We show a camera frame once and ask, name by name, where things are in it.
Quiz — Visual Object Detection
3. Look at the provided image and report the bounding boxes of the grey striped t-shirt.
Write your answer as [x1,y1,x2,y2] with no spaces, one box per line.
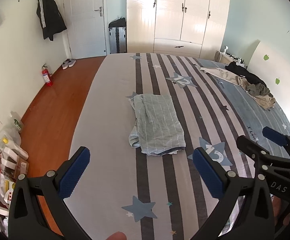
[129,93,186,156]

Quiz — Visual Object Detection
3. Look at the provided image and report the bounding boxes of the right hand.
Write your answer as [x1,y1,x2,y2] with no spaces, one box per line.
[272,196,290,226]

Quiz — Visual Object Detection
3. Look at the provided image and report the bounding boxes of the left hand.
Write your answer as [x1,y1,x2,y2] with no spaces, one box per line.
[106,231,127,240]

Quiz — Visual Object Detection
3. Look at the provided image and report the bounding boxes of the beige trousers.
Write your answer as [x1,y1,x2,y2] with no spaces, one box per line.
[200,67,276,110]

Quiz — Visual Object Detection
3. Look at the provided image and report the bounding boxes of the olive green garment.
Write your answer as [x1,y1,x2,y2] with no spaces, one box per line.
[246,83,270,96]

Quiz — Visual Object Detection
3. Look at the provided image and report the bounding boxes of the black garment on bed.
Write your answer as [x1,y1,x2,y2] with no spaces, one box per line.
[225,61,267,87]

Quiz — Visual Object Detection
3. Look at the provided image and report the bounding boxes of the clutter on floor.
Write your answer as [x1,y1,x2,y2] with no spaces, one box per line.
[0,111,29,236]

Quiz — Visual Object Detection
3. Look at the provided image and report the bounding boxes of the white headboard with apples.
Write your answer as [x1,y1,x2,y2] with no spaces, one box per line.
[248,41,290,123]

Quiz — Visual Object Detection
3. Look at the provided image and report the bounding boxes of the nightstand with clutter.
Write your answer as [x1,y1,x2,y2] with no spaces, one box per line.
[214,46,247,69]

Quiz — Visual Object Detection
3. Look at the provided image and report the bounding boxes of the striped blue bed sheet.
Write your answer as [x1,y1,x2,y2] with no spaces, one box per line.
[65,53,290,239]

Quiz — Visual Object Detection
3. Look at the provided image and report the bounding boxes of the white wardrobe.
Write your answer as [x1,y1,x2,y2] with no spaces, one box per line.
[127,0,230,60]

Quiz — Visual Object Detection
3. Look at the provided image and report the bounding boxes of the red fire extinguisher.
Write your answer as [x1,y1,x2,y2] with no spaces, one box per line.
[41,65,53,86]

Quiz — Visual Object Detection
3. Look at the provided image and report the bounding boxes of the pair of grey shoes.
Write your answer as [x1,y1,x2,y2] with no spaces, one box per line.
[62,59,76,70]

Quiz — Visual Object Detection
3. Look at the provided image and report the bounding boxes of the black suitcase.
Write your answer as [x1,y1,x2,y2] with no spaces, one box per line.
[109,17,127,54]

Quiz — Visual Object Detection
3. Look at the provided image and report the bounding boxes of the white door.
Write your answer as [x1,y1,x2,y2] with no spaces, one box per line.
[64,0,107,59]

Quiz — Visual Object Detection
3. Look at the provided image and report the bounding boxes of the black jacket on wall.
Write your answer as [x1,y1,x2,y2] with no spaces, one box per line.
[37,0,67,41]

